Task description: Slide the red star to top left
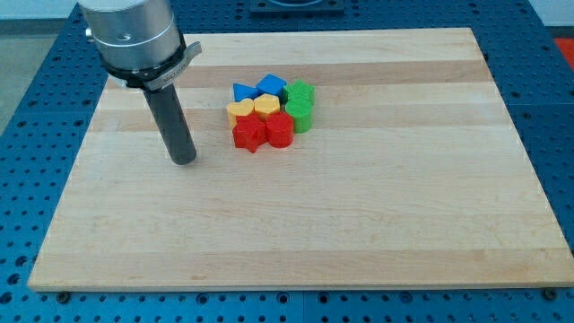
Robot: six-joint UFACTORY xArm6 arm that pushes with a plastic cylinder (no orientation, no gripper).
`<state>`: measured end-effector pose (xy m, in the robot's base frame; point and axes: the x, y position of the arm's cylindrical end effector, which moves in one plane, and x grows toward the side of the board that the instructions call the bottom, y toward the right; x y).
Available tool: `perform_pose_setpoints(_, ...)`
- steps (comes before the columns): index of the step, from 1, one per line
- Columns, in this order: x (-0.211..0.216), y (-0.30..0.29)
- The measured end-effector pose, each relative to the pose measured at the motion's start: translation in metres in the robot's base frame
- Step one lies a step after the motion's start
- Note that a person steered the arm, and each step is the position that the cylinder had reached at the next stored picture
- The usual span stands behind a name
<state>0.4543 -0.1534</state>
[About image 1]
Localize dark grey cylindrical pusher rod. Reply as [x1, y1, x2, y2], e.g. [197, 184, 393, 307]
[143, 84, 196, 165]

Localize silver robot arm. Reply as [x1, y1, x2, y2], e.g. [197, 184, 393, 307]
[78, 0, 202, 165]

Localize red star block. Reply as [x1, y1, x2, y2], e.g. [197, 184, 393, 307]
[232, 114, 267, 153]

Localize green star block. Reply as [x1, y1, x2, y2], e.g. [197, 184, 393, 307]
[283, 79, 315, 105]

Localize blue triangle block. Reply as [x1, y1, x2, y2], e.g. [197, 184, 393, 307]
[232, 83, 259, 102]

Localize yellow heart block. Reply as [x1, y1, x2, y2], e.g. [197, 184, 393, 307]
[226, 98, 254, 128]

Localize yellow hexagon block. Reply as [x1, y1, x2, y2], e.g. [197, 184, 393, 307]
[254, 93, 281, 121]

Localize blue cube block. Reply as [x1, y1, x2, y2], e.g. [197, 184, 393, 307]
[256, 74, 287, 101]

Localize red cylinder block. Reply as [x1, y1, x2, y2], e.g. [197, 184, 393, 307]
[265, 112, 294, 148]

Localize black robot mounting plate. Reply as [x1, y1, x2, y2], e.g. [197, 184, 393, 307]
[248, 0, 345, 15]

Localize green cylinder block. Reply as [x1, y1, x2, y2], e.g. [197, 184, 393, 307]
[285, 100, 313, 134]

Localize light wooden board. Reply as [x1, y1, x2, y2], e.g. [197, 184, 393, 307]
[28, 28, 573, 292]

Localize red object at right edge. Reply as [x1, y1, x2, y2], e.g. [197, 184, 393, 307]
[554, 38, 574, 69]

